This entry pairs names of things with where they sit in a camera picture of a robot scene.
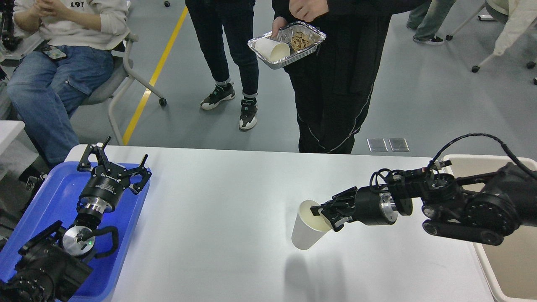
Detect white paper cup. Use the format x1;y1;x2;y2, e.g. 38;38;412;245
254;38;290;62
291;200;331;250

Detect person's left hand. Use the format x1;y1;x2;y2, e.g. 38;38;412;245
288;0;329;22

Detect grey office chair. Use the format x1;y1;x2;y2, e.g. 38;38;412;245
81;32;167;146

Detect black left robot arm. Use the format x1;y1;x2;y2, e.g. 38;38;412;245
1;143;152;302

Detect white chair with jacket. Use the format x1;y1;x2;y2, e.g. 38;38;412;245
445;0;537;73

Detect smartphone with patterned case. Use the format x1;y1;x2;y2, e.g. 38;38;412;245
41;45;68;62

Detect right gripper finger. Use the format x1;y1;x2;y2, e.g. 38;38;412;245
310;187;357;216
321;208;354;232

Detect standing person black tracksuit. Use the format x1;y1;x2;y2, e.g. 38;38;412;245
272;0;423;154

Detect seated person in jeans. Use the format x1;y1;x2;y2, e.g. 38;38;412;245
7;0;128;169

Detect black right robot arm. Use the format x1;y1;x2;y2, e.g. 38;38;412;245
307;134;537;245

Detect blue plastic tray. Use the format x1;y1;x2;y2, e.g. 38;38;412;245
0;162;150;302

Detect right floor socket plate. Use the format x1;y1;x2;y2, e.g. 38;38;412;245
388;138;410;152

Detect white side table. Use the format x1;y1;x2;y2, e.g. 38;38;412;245
0;120;25;155

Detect standing person black jeans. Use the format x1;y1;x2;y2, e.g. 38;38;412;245
185;0;259;131

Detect left floor socket plate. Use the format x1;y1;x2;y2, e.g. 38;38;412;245
367;138;388;153

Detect person's right hand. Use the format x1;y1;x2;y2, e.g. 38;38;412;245
271;16;288;38

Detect beige plastic bin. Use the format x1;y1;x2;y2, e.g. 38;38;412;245
442;154;537;302

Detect aluminium foil tray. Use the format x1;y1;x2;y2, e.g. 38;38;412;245
248;21;326;70

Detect floor socket plate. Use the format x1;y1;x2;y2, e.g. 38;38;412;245
388;138;410;152
367;138;388;153

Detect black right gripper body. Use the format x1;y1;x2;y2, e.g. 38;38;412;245
352;187;398;226

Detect passing person grey trousers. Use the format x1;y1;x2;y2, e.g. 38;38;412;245
406;0;456;46

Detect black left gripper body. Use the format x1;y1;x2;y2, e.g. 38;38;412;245
78;166;141;213

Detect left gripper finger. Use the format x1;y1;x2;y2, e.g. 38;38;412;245
77;136;112;172
123;154;152;195

